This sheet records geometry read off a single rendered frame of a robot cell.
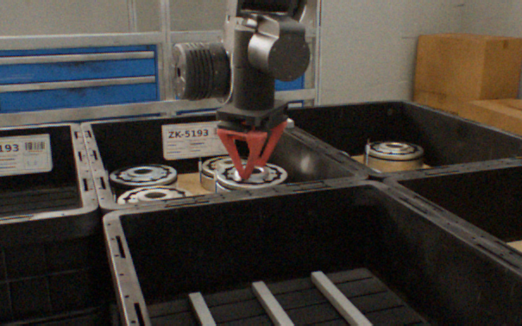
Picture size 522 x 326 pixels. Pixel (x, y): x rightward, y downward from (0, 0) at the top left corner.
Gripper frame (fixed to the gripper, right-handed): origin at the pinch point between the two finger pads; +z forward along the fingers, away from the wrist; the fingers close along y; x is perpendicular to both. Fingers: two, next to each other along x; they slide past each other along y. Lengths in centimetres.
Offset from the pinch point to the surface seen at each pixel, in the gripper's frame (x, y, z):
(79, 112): 145, 121, 40
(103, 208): 2.0, -29.0, -4.8
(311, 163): -9.0, -0.1, -2.3
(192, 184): 12.8, 4.4, 6.7
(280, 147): -1.0, 7.8, -1.0
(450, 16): 28, 407, 12
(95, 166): 11.8, -18.8, -4.1
